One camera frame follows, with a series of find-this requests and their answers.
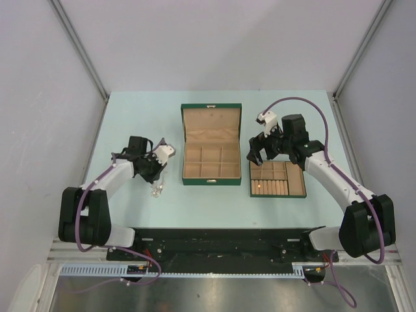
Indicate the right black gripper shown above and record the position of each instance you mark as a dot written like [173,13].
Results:
[259,142]

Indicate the green jewelry tray insert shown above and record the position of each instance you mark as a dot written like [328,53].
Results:
[277,179]

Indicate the white slotted cable duct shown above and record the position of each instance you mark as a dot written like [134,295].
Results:
[268,270]

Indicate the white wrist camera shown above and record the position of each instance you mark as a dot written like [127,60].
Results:
[163,153]
[269,120]

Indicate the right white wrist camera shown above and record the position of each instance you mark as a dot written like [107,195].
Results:
[269,120]

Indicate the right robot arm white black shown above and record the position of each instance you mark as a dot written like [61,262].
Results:
[368,222]

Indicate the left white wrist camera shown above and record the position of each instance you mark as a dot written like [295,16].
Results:
[163,153]

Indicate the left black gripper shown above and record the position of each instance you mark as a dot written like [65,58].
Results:
[155,175]

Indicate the aluminium frame rail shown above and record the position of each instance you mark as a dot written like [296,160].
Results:
[390,274]

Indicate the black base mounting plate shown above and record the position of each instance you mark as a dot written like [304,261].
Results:
[162,245]

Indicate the green jewelry box beige lining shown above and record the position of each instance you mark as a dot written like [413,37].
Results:
[212,153]

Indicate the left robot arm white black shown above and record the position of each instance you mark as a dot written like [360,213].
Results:
[84,212]

